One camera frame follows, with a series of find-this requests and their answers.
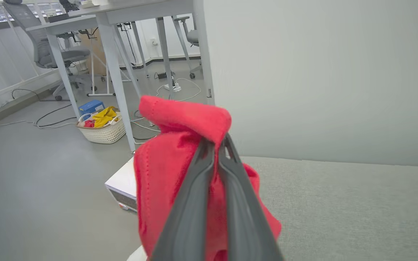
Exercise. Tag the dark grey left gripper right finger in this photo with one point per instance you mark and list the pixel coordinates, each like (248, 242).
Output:
(245, 224)

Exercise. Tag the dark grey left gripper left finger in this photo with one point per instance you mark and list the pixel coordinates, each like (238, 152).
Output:
(187, 217)

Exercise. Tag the red garment with white sleeve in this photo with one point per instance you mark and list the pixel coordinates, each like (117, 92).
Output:
(165, 163)

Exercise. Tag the grey fabric sofa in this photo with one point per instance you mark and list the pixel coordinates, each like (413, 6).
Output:
(339, 210)

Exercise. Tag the cream woven laundry basket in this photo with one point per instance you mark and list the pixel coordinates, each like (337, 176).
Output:
(103, 135)

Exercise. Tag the yellow cloth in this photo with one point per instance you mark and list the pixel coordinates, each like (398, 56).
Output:
(104, 116)

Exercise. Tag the white power strip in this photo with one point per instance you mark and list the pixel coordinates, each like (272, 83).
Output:
(172, 87)

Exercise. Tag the small red cloth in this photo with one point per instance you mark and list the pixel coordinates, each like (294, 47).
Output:
(89, 123)

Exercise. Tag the blue box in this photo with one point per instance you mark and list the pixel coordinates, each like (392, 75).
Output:
(91, 107)

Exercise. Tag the white metal stand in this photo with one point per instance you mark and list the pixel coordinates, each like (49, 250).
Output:
(108, 83)

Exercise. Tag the large grey desk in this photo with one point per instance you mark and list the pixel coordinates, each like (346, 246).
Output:
(114, 72)

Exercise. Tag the light grey swivel chair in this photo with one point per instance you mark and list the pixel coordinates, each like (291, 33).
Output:
(193, 36)

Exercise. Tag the brown cardboard panel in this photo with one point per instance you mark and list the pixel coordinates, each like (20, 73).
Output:
(98, 54)

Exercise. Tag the grey mesh office chair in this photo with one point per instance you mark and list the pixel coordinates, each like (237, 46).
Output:
(40, 47)

